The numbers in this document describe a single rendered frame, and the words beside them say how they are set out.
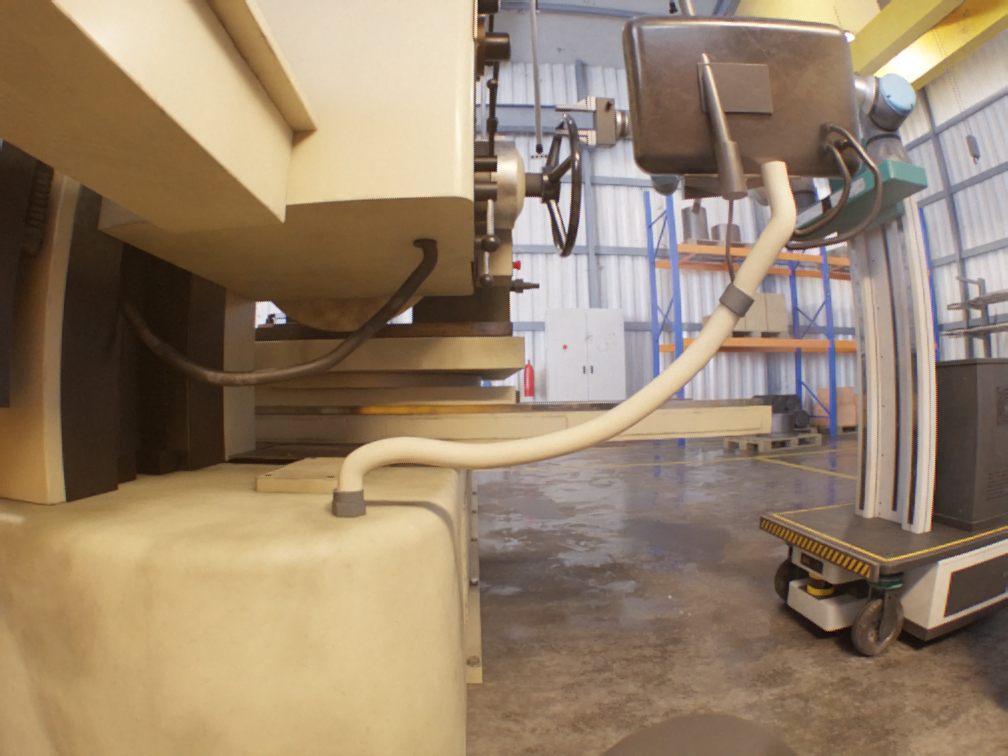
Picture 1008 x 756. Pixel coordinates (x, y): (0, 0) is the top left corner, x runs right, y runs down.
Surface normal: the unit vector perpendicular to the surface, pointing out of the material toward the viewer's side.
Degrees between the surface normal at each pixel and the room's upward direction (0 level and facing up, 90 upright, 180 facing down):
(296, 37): 90
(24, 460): 90
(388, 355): 90
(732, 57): 109
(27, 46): 180
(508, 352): 90
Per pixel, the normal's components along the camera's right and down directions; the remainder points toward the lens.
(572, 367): 0.05, -0.04
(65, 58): 0.01, 1.00
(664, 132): -0.19, 0.30
